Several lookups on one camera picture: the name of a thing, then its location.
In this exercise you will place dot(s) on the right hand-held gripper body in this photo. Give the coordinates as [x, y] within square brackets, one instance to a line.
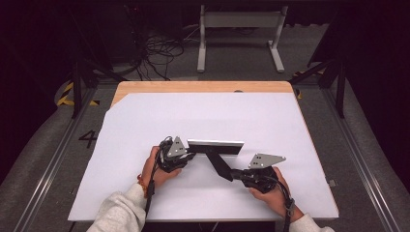
[261, 175]

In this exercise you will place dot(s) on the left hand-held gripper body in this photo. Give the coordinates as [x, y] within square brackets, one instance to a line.
[175, 154]

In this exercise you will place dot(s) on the person's right hand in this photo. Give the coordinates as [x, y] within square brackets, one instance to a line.
[274, 198]

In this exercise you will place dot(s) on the person's left hand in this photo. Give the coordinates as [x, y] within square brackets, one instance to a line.
[154, 172]

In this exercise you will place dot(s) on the white table sheet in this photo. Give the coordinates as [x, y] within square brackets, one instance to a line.
[180, 116]

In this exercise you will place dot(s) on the wooden table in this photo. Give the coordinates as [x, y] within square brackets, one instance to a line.
[199, 86]

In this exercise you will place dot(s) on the black metal stand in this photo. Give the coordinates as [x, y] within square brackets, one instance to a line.
[340, 90]
[76, 90]

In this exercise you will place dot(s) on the yellow black floor tape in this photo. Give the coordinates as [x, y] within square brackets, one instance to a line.
[66, 93]

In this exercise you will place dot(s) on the small grey rail bracket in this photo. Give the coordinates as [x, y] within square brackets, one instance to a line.
[332, 183]

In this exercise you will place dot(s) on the aluminium floor rail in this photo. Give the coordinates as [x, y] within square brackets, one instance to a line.
[54, 161]
[357, 161]

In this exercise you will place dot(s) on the white metal table frame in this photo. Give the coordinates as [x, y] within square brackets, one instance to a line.
[240, 20]

